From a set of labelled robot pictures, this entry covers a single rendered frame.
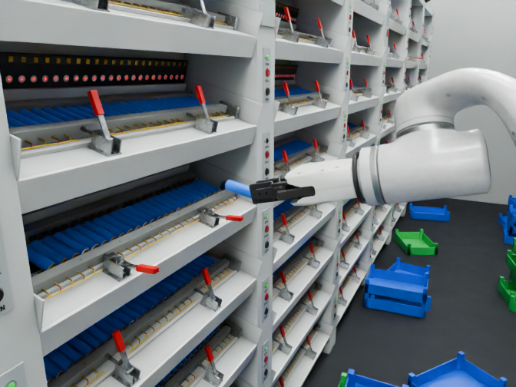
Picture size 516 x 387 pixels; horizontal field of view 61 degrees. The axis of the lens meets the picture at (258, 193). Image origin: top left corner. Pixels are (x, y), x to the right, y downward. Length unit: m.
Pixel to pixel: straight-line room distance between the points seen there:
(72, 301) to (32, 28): 0.35
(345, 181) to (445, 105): 0.16
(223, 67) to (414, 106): 0.55
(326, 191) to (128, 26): 0.36
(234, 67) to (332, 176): 0.51
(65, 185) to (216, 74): 0.56
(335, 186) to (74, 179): 0.35
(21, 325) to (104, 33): 0.38
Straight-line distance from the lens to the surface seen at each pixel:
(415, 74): 3.74
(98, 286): 0.70
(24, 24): 0.58
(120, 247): 0.76
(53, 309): 0.66
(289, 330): 1.61
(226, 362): 1.16
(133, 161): 0.69
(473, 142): 0.60
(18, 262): 0.58
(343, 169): 0.61
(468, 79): 0.58
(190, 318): 0.96
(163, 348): 0.89
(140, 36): 0.71
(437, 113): 0.62
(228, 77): 1.05
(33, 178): 0.57
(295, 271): 1.59
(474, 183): 0.60
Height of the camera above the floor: 1.18
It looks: 15 degrees down
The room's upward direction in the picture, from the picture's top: straight up
